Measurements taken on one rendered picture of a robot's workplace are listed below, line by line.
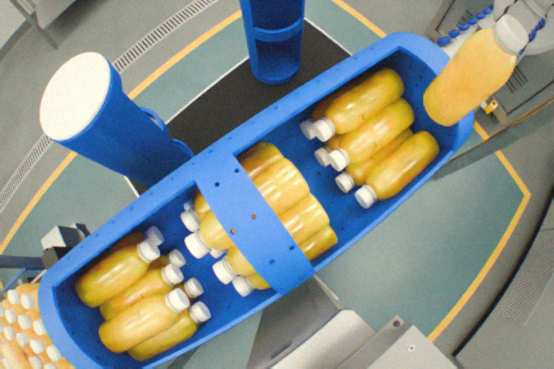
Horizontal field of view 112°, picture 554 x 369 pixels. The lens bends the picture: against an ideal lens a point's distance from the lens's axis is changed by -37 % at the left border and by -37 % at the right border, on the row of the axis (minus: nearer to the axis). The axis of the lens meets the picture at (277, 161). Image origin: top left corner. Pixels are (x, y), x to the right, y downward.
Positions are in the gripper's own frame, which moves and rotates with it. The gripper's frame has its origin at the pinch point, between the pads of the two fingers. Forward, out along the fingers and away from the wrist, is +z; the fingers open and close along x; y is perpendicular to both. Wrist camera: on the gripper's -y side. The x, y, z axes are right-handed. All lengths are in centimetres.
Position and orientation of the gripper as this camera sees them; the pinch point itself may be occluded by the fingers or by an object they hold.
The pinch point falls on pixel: (513, 31)
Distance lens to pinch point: 34.6
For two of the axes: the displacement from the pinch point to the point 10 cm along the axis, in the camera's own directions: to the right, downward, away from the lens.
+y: 8.1, -5.6, 1.3
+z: 0.2, 2.6, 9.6
